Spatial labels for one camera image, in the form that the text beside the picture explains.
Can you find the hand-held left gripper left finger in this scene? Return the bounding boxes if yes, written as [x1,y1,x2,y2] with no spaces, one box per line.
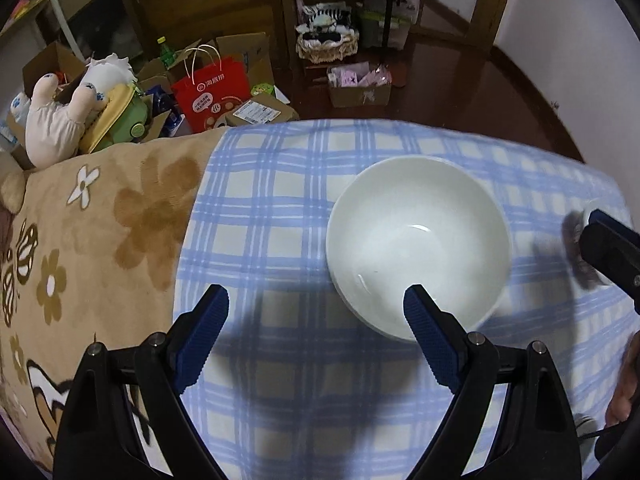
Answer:
[56,284,231,480]

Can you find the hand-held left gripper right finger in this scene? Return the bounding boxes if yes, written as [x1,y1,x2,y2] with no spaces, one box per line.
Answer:
[402,284,583,480]

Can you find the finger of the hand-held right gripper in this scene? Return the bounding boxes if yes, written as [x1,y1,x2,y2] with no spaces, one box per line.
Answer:
[579,224,640,316]
[589,209,640,252]

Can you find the plain white bowl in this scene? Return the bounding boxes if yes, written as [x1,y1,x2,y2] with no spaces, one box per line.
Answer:
[325,156,513,343]

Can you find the person's right hand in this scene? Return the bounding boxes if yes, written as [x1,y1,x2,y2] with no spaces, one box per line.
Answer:
[604,331,640,427]

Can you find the brown floral blanket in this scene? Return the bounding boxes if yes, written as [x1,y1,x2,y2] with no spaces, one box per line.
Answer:
[0,127,232,476]

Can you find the blue plaid blanket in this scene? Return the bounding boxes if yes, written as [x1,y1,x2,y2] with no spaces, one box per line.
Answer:
[172,119,640,480]

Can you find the yellow green plush toy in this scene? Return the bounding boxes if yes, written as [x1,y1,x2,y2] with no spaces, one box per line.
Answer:
[79,81,152,155]

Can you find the labelled cardboard box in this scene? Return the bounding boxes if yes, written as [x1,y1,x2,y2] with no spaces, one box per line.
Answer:
[220,96,301,129]

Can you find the red paper bag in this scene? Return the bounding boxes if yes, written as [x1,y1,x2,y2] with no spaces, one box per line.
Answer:
[171,45,251,134]

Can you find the cream plush bear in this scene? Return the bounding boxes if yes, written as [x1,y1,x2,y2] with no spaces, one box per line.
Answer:
[0,150,27,211]

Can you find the pink plush doll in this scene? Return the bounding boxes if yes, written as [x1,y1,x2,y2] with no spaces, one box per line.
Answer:
[25,54,137,170]

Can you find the cardboard box pink packets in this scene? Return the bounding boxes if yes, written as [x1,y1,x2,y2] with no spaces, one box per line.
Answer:
[327,62,394,108]

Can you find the green bottle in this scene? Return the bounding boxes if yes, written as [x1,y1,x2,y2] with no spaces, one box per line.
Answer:
[156,36,179,69]

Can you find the large cardboard box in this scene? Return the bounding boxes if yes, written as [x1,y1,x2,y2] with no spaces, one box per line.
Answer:
[215,32,277,97]

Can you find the small dark table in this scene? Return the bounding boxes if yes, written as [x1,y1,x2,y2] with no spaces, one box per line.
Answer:
[327,0,427,52]

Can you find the clear storage box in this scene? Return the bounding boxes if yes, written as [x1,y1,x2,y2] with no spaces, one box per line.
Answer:
[357,7,412,52]

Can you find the small white blue plush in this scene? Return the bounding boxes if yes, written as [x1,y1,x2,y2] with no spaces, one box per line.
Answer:
[7,91,32,129]

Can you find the wicker basket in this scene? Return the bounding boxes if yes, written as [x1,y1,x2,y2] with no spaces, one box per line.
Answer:
[295,2,360,64]

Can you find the open cardboard box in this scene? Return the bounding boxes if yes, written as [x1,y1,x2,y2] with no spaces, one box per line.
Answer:
[22,42,87,97]

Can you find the wooden wardrobe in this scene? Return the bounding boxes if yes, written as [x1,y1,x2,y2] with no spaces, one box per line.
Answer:
[107,0,282,82]

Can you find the toy display shelf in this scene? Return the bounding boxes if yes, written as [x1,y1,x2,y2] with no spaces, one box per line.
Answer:
[0,0,97,62]

